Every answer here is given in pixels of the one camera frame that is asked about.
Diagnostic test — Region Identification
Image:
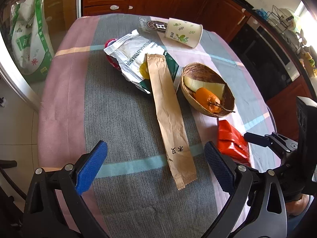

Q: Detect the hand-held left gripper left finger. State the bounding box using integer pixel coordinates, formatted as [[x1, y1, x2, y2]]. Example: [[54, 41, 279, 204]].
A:
[[22, 140, 109, 238]]

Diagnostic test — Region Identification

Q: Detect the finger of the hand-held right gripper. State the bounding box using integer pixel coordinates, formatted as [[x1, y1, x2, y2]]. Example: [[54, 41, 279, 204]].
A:
[[244, 132, 298, 155]]

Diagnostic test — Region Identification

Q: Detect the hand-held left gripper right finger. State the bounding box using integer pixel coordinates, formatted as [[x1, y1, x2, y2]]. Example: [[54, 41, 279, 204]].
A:
[[198, 141, 288, 238]]

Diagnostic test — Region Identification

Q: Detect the small orange-red snack packet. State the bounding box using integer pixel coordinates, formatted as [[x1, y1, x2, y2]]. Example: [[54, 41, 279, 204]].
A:
[[217, 119, 251, 166]]

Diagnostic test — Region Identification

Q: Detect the brown paper sleeve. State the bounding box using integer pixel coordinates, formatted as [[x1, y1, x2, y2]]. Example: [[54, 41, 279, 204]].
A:
[[146, 53, 198, 191]]

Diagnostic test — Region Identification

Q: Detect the red rimmed plastic lid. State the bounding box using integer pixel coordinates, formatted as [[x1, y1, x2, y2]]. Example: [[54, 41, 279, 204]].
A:
[[104, 38, 124, 70]]

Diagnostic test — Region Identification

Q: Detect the floral print paper cup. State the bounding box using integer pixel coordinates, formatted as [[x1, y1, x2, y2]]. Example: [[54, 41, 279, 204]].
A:
[[165, 17, 203, 49]]

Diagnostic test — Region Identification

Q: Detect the brown hollow melon rind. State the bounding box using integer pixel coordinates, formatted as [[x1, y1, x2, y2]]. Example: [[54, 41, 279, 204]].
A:
[[181, 63, 236, 117]]

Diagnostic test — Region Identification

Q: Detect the pink grey checked tablecloth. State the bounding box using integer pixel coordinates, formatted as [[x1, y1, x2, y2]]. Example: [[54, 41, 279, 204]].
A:
[[37, 13, 279, 238]]

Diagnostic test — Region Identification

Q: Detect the orange mandarin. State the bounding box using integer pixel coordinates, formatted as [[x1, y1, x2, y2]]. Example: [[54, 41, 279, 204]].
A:
[[195, 87, 222, 114]]

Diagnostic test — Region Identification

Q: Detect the pale melon slice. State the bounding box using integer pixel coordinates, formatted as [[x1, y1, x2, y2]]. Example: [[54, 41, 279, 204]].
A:
[[183, 76, 226, 97]]

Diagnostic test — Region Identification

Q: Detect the black built-in oven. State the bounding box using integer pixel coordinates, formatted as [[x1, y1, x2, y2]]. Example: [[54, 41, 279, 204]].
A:
[[229, 16, 301, 101]]

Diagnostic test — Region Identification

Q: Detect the glass sliding door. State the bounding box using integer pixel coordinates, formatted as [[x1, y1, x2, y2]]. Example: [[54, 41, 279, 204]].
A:
[[0, 0, 84, 113]]

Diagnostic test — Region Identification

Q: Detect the white green snack packet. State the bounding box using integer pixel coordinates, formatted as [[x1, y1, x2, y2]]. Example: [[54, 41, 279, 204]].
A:
[[103, 29, 184, 97]]

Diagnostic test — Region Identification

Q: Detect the green white sack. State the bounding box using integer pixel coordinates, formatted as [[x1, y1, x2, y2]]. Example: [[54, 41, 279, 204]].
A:
[[9, 0, 55, 83]]

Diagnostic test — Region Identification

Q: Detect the wire dish rack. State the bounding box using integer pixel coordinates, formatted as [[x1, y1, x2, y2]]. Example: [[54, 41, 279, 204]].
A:
[[269, 4, 305, 45]]

